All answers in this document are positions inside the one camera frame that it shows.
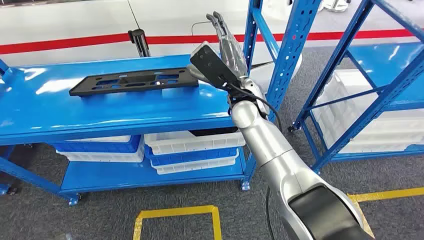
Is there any white car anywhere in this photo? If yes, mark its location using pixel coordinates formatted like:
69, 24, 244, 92
0, 0, 304, 95

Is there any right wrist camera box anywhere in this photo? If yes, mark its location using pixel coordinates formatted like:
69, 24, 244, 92
187, 40, 244, 94

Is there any black stanchion post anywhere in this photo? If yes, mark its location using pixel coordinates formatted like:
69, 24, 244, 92
128, 28, 152, 58

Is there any blue metal shelf rack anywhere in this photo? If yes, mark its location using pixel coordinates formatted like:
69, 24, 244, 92
288, 0, 424, 175
0, 0, 324, 207

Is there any blue plastic crate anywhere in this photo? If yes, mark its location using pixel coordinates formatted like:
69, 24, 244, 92
144, 145, 239, 167
52, 135, 143, 154

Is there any long black plastic part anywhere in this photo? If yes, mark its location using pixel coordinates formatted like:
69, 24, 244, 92
68, 67, 200, 98

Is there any yellow floor tape outline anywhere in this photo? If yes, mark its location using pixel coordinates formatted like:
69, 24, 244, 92
347, 187, 424, 240
133, 205, 223, 240

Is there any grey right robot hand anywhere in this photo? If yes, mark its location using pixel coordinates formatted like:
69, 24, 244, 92
205, 10, 250, 81

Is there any black part in crate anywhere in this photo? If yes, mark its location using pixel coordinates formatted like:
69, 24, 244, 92
188, 126, 239, 138

